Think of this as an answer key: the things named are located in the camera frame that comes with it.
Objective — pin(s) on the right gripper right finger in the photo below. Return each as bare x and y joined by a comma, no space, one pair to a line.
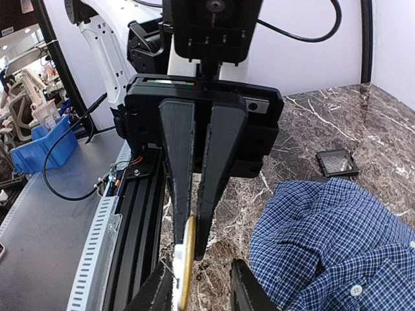
246,292

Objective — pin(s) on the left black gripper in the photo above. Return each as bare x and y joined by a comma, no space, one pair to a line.
147,117

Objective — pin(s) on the left black frame post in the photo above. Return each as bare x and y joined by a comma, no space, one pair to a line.
57,55

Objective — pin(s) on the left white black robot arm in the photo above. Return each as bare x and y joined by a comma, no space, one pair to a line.
161,70

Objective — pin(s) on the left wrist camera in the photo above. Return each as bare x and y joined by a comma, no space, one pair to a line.
213,32

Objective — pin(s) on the white slotted cable duct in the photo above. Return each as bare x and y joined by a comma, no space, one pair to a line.
91,278

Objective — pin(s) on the blue plastic bin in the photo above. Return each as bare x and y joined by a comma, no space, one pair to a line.
30,157

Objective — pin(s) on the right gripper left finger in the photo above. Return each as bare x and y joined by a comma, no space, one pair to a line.
156,292

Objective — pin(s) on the black frame post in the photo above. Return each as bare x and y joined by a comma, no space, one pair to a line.
57,55
367,20

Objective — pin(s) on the black aluminium front rail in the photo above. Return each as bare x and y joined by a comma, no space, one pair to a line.
137,246

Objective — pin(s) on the left black display frame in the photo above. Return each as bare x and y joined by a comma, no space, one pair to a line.
337,163

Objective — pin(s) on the right black frame post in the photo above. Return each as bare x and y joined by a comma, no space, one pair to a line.
367,20

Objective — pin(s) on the blue checkered shirt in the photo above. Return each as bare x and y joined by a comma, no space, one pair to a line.
332,246

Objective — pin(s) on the gold round brooch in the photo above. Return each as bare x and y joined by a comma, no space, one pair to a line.
182,266

